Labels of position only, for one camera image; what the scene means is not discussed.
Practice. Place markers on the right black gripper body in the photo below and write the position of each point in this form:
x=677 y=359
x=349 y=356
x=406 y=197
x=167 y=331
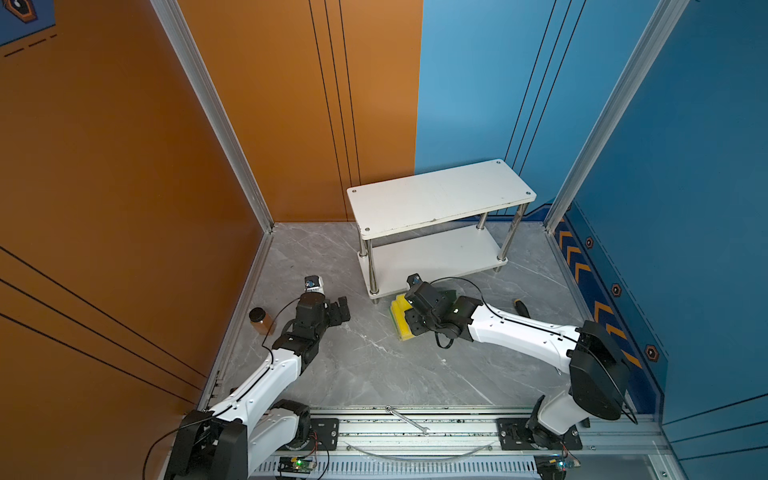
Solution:
x=420 y=325

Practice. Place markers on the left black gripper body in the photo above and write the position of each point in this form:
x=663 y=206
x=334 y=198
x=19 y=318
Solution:
x=321 y=329

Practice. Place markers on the yellow sponge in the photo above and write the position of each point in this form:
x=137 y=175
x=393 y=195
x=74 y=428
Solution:
x=407 y=321

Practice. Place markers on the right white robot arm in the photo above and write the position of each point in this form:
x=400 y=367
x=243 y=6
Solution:
x=598 y=373

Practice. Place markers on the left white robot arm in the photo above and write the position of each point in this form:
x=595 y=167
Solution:
x=234 y=437

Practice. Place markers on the white two-tier shelf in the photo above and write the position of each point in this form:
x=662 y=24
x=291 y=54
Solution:
x=446 y=223

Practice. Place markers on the brown jar black lid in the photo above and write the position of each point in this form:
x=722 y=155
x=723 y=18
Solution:
x=261 y=320

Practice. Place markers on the left circuit board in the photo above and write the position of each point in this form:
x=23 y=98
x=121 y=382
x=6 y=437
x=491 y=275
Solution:
x=296 y=466

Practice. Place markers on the circuit board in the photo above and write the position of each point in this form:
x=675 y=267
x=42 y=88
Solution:
x=550 y=468
x=296 y=466

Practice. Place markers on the right circuit board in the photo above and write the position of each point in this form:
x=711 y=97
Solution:
x=550 y=468

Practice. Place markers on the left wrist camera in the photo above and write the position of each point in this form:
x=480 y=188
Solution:
x=314 y=284

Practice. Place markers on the black handled screwdriver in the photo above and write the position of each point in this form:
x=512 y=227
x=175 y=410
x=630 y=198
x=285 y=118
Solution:
x=521 y=309

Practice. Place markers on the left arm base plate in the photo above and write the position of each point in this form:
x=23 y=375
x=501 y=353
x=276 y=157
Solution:
x=323 y=432

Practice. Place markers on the aluminium front rail frame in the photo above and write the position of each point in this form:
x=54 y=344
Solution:
x=402 y=443

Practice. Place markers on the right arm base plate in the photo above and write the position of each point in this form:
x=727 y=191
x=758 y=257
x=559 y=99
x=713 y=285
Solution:
x=515 y=434

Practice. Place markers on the left aluminium corner post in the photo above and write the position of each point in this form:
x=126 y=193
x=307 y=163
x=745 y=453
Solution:
x=175 y=26

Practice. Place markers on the aluminium corner post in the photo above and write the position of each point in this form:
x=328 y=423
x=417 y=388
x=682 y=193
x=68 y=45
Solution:
x=175 y=26
x=652 y=40

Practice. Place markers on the right aluminium corner post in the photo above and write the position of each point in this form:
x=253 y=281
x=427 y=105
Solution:
x=652 y=40

